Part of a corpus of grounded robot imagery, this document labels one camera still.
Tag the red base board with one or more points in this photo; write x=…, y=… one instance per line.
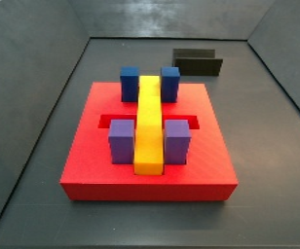
x=93, y=178

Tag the black angled fixture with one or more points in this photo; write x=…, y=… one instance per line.
x=197, y=62

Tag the yellow long bar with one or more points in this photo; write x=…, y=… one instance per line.
x=149, y=123

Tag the purple block right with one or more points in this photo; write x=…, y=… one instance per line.
x=177, y=139

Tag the purple block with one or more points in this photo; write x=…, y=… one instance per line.
x=177, y=139
x=121, y=139

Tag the purple block left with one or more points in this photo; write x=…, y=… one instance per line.
x=121, y=139

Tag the blue block right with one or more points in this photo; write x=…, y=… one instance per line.
x=169, y=84

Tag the blue block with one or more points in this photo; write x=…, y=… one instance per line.
x=129, y=80
x=169, y=84

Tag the blue block left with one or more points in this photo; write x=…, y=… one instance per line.
x=129, y=80

